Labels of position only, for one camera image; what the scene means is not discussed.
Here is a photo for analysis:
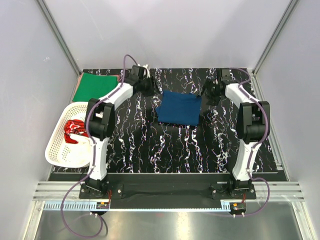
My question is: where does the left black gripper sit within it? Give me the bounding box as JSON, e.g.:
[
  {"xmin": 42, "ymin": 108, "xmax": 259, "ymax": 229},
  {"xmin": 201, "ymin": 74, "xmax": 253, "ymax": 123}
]
[{"xmin": 139, "ymin": 75, "xmax": 161, "ymax": 98}]

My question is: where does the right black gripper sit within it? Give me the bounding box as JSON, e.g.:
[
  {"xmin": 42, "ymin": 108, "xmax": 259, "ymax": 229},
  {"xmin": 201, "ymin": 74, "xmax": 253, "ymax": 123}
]
[{"xmin": 195, "ymin": 78, "xmax": 222, "ymax": 107}]

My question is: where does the blue t shirt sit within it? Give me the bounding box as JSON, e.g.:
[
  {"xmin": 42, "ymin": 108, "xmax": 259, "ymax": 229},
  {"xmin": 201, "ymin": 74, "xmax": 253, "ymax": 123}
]
[{"xmin": 156, "ymin": 90, "xmax": 202, "ymax": 126}]

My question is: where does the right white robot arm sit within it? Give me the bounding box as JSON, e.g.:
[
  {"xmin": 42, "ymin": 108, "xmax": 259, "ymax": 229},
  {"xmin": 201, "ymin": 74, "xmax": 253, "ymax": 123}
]
[{"xmin": 197, "ymin": 68, "xmax": 270, "ymax": 199}]

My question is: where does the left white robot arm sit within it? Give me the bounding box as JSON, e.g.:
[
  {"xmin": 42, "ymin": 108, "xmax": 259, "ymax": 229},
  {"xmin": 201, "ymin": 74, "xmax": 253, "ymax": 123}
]
[{"xmin": 83, "ymin": 64, "xmax": 159, "ymax": 198}]

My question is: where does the folded pink t shirt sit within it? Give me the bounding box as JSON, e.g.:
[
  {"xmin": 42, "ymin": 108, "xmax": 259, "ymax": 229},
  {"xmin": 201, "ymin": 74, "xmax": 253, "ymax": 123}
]
[{"xmin": 76, "ymin": 72, "xmax": 123, "ymax": 103}]

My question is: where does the folded green t shirt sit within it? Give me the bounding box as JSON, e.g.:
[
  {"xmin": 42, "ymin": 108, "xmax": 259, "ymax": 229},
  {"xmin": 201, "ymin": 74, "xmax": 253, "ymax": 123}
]
[{"xmin": 71, "ymin": 72, "xmax": 120, "ymax": 103}]

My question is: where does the red and white t shirt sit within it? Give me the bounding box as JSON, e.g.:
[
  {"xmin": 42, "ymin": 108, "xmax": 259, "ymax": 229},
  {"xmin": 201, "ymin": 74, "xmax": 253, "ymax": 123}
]
[{"xmin": 64, "ymin": 119, "xmax": 88, "ymax": 144}]

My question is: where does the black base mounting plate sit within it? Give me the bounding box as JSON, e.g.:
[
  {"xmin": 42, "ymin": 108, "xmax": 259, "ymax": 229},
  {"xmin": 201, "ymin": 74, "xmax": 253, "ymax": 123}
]
[{"xmin": 79, "ymin": 173, "xmax": 257, "ymax": 200}]

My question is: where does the white plastic laundry basket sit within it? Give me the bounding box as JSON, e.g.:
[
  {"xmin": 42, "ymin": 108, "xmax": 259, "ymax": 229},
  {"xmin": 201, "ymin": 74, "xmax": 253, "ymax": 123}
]
[{"xmin": 45, "ymin": 102, "xmax": 94, "ymax": 168}]

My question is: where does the right small electronics board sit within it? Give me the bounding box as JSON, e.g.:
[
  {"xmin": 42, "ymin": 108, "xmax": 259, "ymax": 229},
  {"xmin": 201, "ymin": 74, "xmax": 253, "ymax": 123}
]
[{"xmin": 230, "ymin": 202, "xmax": 247, "ymax": 212}]

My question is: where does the small electronics board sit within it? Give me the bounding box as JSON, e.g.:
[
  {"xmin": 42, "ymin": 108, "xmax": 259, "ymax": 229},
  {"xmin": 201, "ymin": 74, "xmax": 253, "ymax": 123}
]
[
  {"xmin": 230, "ymin": 202, "xmax": 247, "ymax": 212},
  {"xmin": 96, "ymin": 201, "xmax": 110, "ymax": 210}
]

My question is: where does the left small electronics board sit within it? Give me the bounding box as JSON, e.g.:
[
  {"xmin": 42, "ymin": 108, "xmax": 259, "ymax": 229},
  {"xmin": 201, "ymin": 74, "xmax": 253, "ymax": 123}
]
[{"xmin": 96, "ymin": 201, "xmax": 110, "ymax": 210}]

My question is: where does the right aluminium frame post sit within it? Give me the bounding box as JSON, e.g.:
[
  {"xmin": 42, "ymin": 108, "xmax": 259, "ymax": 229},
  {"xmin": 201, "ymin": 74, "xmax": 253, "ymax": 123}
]
[{"xmin": 252, "ymin": 0, "xmax": 300, "ymax": 76}]

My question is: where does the aluminium frame post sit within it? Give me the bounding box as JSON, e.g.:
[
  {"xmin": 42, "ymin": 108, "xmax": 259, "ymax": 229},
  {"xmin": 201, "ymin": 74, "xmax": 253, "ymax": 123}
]
[
  {"xmin": 252, "ymin": 0, "xmax": 300, "ymax": 76},
  {"xmin": 35, "ymin": 0, "xmax": 82, "ymax": 76}
]

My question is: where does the left aluminium frame post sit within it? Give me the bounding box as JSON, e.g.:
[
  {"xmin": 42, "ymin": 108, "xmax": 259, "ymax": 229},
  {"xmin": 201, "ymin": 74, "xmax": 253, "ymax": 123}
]
[{"xmin": 35, "ymin": 0, "xmax": 82, "ymax": 76}]

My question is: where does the white slotted cable duct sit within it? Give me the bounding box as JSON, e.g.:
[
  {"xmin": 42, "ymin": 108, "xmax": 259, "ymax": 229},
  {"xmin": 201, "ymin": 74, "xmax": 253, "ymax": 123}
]
[{"xmin": 43, "ymin": 200, "xmax": 231, "ymax": 213}]

